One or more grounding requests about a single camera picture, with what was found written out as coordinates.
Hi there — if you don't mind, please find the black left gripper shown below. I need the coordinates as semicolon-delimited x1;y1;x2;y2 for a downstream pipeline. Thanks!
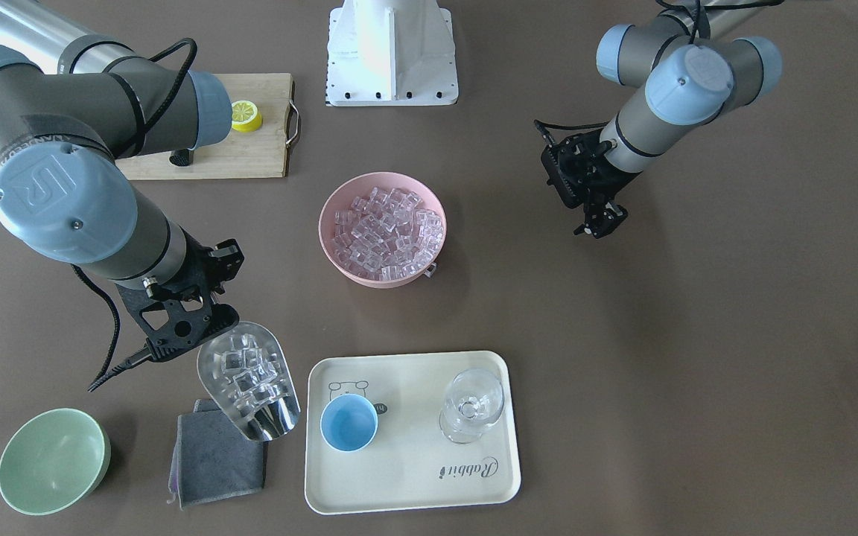
541;128;629;240

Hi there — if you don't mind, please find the half lemon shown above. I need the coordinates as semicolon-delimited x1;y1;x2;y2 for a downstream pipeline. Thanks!
231;100;263;133

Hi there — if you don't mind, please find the pink bowl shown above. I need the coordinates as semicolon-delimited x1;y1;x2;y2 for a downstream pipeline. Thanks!
317;172;447;288

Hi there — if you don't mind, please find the grey folded cloth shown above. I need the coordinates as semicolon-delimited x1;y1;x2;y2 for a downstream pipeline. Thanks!
169;399;266;510

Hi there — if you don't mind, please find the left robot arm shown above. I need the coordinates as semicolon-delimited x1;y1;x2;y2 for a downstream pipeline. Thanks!
535;1;783;238

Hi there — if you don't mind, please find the metal ice scoop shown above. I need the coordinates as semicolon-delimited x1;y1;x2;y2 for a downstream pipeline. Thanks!
197;320;301;441

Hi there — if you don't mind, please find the blue cup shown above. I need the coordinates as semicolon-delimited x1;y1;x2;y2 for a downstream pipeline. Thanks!
320;394;378;453

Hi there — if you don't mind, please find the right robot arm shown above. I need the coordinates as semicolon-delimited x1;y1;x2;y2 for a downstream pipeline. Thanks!
0;1;243;367

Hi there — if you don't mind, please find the wooden cutting board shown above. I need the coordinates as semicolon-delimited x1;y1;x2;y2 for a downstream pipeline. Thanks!
117;72;299;181

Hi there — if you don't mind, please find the green bowl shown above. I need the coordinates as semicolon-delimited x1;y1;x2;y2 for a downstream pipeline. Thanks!
0;408;110;516

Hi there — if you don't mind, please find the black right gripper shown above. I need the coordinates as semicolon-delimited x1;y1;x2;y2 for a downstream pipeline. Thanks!
118;235;244;364

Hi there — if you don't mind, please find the clear ice cubes pile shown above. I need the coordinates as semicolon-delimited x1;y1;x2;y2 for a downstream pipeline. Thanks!
325;187;444;282

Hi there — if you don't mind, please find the steel muddler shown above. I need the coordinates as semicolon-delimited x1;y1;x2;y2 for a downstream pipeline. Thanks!
169;148;194;167

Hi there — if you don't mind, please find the cream serving tray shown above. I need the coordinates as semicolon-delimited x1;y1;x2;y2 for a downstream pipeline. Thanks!
305;350;522;515

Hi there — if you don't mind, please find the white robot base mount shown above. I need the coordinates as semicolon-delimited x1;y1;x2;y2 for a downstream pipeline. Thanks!
325;1;459;106

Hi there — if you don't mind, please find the clear wine glass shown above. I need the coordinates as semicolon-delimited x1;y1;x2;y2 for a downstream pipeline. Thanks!
439;368;505;444

